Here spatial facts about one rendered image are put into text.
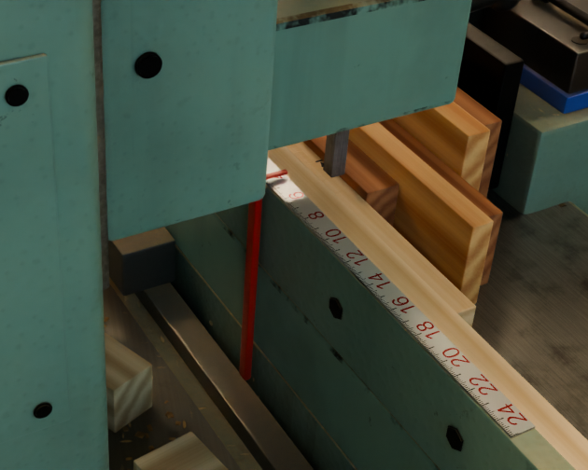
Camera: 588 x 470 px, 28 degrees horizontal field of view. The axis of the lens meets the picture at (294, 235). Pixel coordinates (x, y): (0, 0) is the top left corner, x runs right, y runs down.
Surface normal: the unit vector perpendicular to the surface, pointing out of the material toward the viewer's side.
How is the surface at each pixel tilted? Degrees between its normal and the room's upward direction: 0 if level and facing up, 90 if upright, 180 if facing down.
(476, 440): 90
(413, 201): 90
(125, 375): 0
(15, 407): 90
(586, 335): 0
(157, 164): 90
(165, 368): 0
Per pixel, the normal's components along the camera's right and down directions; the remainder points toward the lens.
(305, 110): 0.51, 0.54
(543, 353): 0.07, -0.80
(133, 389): 0.76, 0.43
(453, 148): -0.86, 0.26
